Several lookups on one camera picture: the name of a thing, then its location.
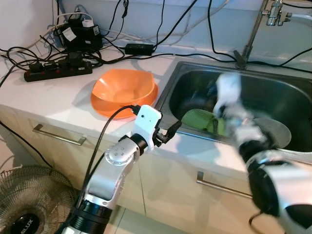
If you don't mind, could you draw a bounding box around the black round pan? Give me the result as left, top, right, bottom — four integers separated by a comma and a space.
179, 88, 217, 117

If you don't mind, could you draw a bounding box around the green plate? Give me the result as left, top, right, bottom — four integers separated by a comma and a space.
181, 108, 229, 138

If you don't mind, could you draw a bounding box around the orange plastic bowl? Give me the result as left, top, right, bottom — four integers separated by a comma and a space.
90, 68, 159, 119

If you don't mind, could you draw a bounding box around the stainless steel sink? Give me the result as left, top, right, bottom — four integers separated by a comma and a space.
155, 60, 312, 156

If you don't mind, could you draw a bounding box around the silver gooseneck faucet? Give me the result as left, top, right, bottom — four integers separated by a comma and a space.
233, 0, 276, 70

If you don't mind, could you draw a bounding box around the silver metal plate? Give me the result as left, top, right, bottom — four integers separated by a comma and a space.
251, 117, 292, 150

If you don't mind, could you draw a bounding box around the black power brick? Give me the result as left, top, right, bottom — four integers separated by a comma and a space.
125, 43, 156, 56

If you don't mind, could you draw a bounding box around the silver faucet diverter valve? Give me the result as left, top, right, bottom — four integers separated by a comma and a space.
266, 0, 293, 26

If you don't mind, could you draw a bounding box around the black power strip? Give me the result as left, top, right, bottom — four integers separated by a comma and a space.
23, 58, 94, 82

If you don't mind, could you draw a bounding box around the black box with white label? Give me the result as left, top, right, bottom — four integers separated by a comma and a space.
55, 19, 104, 53

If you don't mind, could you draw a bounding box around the black mesh floor fan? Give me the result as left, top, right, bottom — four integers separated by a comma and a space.
0, 165, 76, 234

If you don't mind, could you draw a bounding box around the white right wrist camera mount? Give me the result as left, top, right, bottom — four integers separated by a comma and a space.
214, 73, 243, 117

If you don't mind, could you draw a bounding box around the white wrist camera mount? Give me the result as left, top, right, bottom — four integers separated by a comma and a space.
132, 104, 163, 141
214, 73, 243, 117

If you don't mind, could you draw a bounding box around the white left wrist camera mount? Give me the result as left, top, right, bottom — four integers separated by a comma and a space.
132, 104, 163, 141

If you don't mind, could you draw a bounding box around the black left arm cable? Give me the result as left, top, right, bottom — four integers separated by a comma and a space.
87, 104, 143, 195

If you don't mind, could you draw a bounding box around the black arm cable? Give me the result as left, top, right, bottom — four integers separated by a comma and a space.
87, 104, 143, 195
248, 207, 276, 232

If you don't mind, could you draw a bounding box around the silver drawer handle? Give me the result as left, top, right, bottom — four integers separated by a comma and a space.
33, 123, 87, 146
196, 171, 254, 198

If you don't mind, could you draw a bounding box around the thick black cable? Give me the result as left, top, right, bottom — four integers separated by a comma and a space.
154, 0, 199, 48

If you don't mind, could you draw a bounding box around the white water hose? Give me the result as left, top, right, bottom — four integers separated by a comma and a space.
290, 13, 312, 23

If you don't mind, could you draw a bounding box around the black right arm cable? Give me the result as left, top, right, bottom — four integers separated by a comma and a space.
248, 207, 276, 232

